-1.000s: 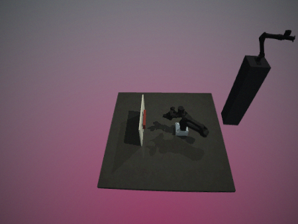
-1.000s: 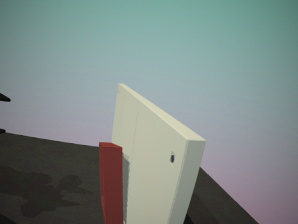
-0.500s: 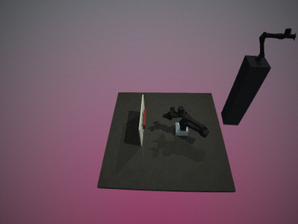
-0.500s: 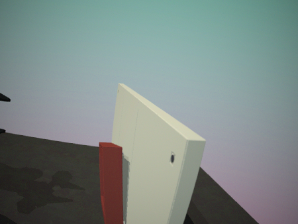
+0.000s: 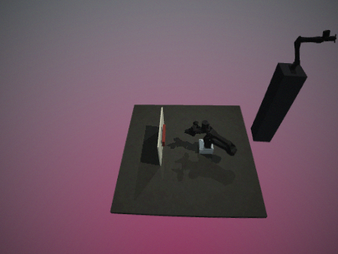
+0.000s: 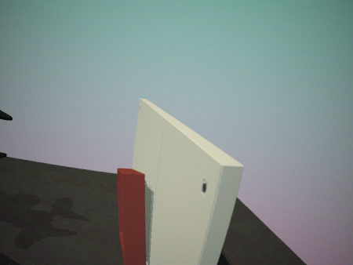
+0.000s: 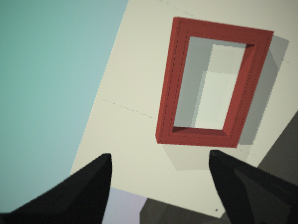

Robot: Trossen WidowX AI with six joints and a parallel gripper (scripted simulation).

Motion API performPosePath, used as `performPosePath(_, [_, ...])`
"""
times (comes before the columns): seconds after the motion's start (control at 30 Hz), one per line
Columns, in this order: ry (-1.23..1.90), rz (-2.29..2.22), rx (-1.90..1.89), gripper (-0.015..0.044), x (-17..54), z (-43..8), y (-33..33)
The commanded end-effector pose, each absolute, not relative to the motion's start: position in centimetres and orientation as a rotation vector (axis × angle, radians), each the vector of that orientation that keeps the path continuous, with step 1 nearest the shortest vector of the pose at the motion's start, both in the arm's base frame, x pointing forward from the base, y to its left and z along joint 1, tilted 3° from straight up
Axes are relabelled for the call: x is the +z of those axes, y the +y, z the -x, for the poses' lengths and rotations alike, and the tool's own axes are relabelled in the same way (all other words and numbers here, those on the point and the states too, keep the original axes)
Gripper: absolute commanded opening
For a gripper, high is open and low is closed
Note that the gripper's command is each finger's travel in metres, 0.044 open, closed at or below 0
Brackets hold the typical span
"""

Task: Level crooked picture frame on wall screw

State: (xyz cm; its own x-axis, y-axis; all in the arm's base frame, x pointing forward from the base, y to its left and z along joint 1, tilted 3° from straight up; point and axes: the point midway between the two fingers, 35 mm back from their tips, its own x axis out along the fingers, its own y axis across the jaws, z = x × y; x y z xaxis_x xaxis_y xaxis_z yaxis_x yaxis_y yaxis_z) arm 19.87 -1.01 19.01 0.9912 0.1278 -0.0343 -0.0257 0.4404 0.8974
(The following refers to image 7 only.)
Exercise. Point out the red rectangular picture frame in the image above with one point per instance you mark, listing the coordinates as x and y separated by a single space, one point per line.
211 73

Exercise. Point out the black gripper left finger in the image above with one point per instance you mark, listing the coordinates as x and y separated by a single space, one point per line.
79 199

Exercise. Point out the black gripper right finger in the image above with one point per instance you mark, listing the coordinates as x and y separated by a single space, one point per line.
250 195

